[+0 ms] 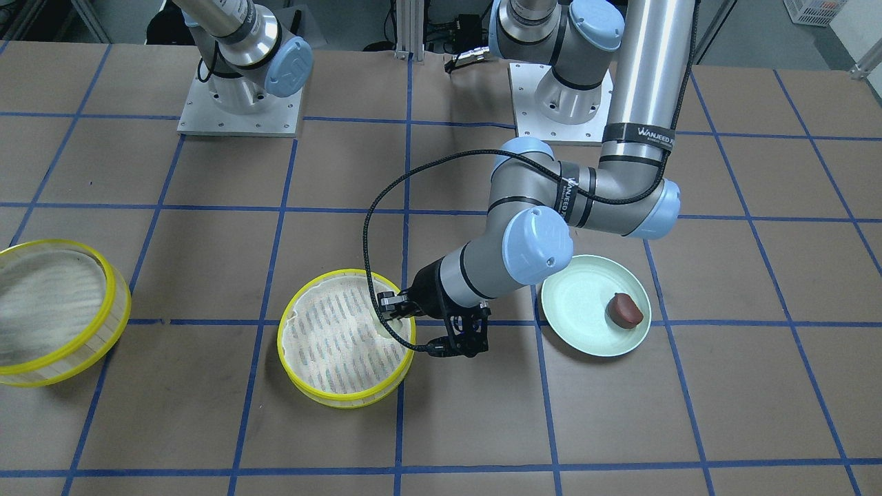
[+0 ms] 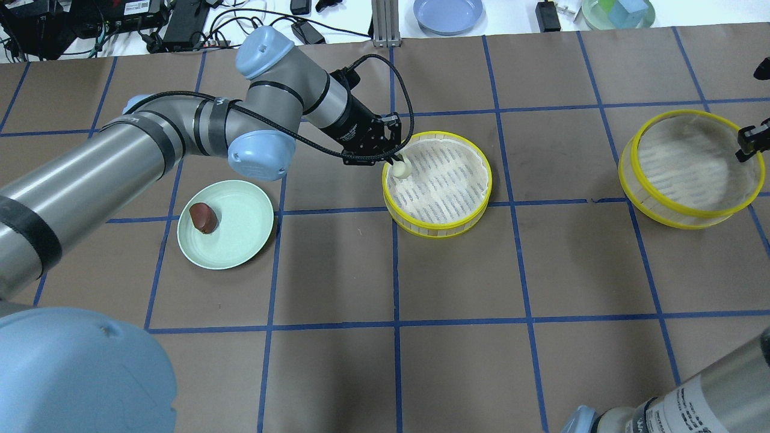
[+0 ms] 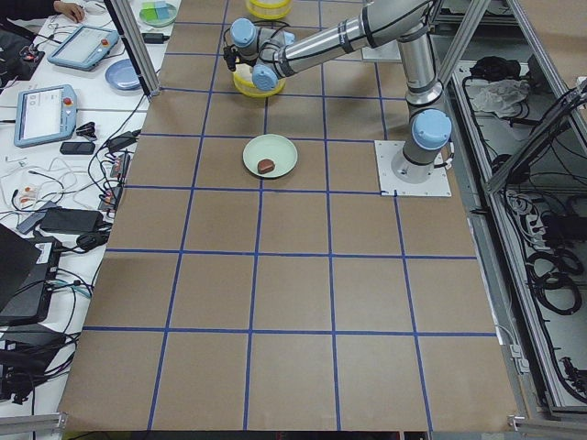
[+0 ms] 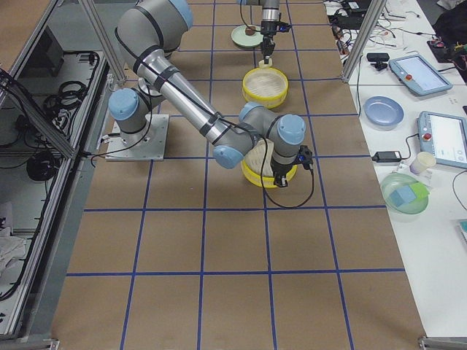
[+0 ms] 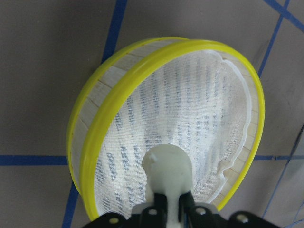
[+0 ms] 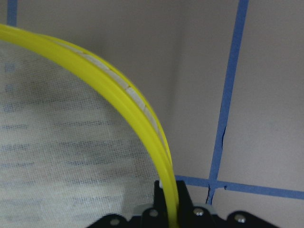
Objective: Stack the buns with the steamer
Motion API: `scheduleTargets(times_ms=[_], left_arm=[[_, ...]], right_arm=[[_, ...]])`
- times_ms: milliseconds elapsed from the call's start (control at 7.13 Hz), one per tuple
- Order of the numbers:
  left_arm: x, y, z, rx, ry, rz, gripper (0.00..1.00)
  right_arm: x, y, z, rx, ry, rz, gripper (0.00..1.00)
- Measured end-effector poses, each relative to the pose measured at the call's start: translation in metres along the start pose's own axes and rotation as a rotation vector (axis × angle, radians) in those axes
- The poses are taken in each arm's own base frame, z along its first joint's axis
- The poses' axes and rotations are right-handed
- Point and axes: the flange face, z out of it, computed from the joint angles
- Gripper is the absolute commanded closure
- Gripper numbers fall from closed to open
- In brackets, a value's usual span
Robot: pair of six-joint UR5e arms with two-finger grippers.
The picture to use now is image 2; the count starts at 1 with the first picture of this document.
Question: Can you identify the blue plate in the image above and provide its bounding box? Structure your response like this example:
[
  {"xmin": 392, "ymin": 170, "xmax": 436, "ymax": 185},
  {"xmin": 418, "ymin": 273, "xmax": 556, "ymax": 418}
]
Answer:
[{"xmin": 412, "ymin": 1, "xmax": 484, "ymax": 35}]

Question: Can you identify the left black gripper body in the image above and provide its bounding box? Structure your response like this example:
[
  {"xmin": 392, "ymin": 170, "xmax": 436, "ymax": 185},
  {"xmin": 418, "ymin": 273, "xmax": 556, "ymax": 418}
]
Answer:
[{"xmin": 330, "ymin": 101, "xmax": 402, "ymax": 165}]

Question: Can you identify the white steamed bun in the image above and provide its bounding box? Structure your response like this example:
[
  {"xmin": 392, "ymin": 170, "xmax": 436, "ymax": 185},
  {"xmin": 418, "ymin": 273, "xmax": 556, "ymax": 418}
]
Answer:
[{"xmin": 390, "ymin": 157, "xmax": 413, "ymax": 180}]

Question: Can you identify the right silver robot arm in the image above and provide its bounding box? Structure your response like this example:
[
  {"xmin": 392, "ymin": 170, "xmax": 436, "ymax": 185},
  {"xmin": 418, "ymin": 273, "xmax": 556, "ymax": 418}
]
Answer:
[{"xmin": 562, "ymin": 109, "xmax": 769, "ymax": 432}]

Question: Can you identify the black power adapter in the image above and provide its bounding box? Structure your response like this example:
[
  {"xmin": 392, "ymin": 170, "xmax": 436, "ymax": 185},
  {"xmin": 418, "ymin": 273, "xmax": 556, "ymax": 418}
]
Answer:
[{"xmin": 161, "ymin": 1, "xmax": 209, "ymax": 52}]

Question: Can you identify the yellow steamer basket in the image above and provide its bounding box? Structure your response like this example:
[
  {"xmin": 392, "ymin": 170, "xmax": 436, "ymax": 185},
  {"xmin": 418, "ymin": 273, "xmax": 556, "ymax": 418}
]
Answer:
[
  {"xmin": 381, "ymin": 131, "xmax": 493, "ymax": 239},
  {"xmin": 618, "ymin": 109, "xmax": 767, "ymax": 230}
]

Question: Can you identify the aluminium frame post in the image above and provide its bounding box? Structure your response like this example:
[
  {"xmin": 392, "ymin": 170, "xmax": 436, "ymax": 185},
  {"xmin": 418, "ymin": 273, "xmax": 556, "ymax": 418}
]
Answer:
[{"xmin": 371, "ymin": 0, "xmax": 402, "ymax": 48}]

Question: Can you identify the brown steamed bun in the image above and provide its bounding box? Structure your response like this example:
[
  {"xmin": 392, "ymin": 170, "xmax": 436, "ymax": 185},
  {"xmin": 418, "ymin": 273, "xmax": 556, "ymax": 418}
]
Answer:
[{"xmin": 189, "ymin": 202, "xmax": 219, "ymax": 234}]

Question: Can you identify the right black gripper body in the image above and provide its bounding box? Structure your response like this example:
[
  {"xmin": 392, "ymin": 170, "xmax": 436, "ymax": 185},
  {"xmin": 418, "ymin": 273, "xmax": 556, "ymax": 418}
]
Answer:
[{"xmin": 736, "ymin": 118, "xmax": 769, "ymax": 164}]

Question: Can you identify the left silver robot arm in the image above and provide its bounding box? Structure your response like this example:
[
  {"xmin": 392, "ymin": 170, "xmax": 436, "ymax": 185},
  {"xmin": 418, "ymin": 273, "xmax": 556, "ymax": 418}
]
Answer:
[{"xmin": 2, "ymin": 26, "xmax": 411, "ymax": 432}]

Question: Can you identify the mint green plate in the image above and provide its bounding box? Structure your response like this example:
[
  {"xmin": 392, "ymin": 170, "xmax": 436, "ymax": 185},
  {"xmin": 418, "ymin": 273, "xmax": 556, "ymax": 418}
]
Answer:
[{"xmin": 176, "ymin": 180, "xmax": 274, "ymax": 269}]

